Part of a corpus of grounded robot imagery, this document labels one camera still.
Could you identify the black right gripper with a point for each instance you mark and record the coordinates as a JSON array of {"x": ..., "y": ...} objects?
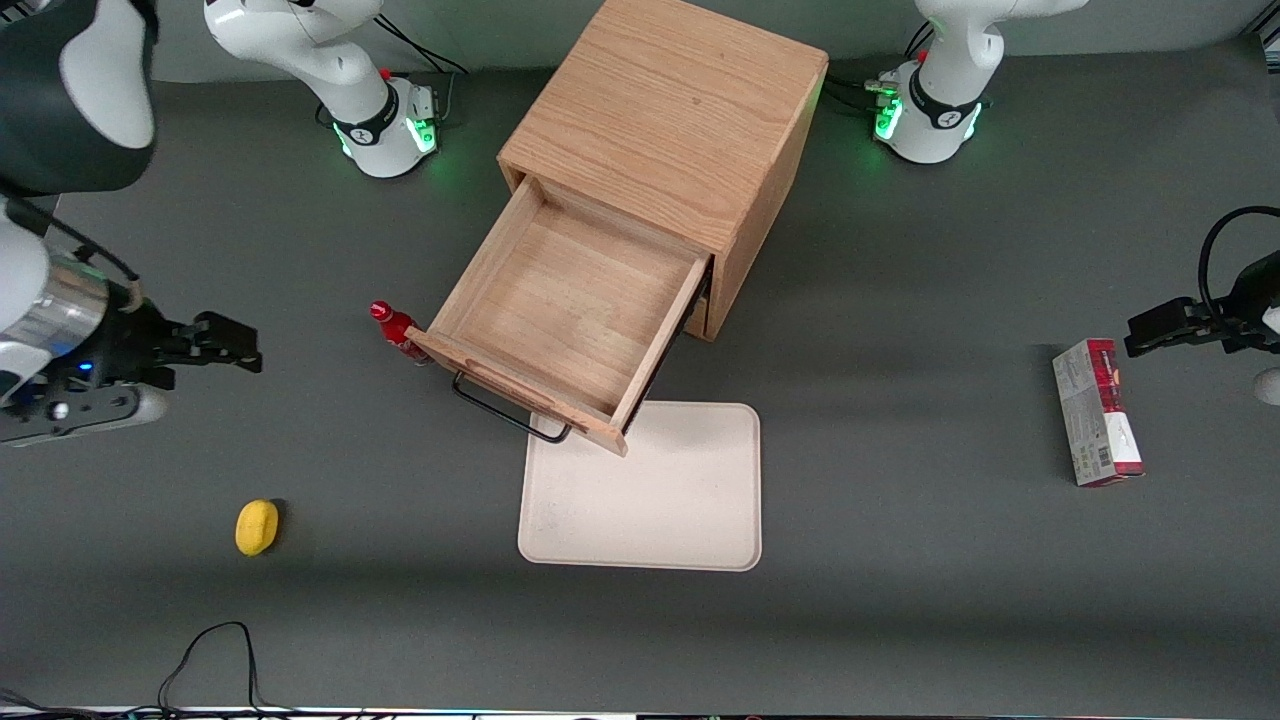
[{"x": 133, "y": 336}]

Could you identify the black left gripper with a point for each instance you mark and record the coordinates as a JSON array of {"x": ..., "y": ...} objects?
[{"x": 1243, "y": 306}]

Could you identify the wooden drawer with keyhole notch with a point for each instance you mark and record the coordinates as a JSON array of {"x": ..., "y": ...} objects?
[{"x": 570, "y": 300}]

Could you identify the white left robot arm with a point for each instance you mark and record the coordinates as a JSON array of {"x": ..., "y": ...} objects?
[{"x": 945, "y": 110}]

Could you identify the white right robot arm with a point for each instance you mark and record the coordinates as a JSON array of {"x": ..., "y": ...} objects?
[{"x": 90, "y": 70}]

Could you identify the wooden drawer cabinet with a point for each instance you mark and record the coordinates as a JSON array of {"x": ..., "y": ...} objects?
[{"x": 670, "y": 100}]

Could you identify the grey and red carton box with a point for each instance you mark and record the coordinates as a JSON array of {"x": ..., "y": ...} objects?
[{"x": 1095, "y": 420}]

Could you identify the red cola bottle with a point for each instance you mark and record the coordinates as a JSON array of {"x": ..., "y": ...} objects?
[{"x": 392, "y": 325}]

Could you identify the yellow lemon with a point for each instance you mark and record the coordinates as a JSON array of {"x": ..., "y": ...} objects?
[{"x": 256, "y": 527}]

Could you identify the white rectangular tray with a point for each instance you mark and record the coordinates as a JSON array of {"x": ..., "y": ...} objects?
[{"x": 650, "y": 510}]

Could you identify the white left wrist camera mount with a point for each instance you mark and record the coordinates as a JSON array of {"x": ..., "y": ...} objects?
[{"x": 1270, "y": 386}]

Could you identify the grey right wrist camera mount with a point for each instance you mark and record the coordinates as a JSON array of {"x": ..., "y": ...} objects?
[{"x": 90, "y": 415}]

